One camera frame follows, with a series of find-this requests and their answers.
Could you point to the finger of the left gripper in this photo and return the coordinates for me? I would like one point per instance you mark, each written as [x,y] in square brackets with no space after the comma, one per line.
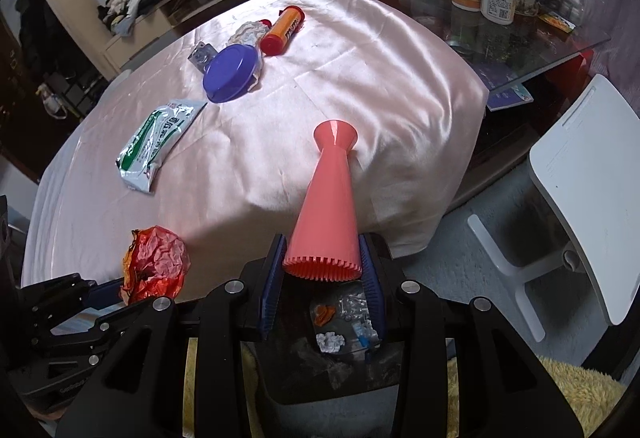
[104,295]

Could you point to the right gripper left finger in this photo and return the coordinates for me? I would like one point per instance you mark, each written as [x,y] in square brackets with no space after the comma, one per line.
[272,275]

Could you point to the white printed paper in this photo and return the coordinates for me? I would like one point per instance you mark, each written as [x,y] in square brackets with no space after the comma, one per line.
[330,342]

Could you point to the crumpled white tissue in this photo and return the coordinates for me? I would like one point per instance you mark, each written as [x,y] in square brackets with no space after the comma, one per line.
[248,34]

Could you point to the yellow fluffy towel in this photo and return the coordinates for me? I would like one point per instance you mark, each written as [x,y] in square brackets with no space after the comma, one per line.
[592,395]

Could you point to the green white snack packet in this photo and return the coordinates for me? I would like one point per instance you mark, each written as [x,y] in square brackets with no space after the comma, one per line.
[139,161]

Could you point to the white chair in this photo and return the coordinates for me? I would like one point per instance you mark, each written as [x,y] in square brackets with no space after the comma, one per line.
[586,167]

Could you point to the orange tube red cap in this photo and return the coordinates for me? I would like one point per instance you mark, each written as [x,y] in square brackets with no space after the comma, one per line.
[280,34]

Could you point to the pink ribbed plastic cone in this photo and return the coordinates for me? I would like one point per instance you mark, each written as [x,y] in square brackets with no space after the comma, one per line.
[324,244]

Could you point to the orange red wrapper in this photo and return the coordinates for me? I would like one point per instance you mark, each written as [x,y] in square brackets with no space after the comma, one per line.
[155,265]

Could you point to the clear blister pack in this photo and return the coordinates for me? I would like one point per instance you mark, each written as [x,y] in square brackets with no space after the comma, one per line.
[201,55]

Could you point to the pink satin tablecloth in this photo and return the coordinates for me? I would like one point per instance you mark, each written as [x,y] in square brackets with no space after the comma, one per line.
[239,174]

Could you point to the black trash bin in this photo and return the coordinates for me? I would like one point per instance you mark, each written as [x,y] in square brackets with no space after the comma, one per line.
[290,365]

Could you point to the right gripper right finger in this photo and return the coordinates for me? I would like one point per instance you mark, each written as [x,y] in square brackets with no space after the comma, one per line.
[372,285]

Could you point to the orange folded paper piece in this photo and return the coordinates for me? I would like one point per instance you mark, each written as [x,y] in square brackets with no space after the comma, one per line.
[323,314]

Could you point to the blue booklet under glass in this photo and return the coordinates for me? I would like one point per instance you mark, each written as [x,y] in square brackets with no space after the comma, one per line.
[495,75]

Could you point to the purple round plastic lid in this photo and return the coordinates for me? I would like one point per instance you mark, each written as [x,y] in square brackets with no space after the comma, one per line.
[232,73]

